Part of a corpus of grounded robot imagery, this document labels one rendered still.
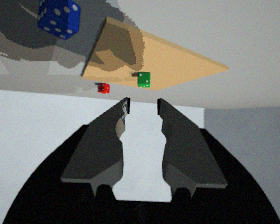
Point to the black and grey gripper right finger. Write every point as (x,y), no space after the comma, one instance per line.
(194,159)

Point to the green die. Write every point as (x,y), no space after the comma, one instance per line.
(144,79)

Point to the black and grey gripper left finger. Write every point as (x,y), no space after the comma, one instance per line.
(91,156)

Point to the blue die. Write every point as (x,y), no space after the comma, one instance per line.
(59,17)

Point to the red die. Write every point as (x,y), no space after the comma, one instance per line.
(103,88)

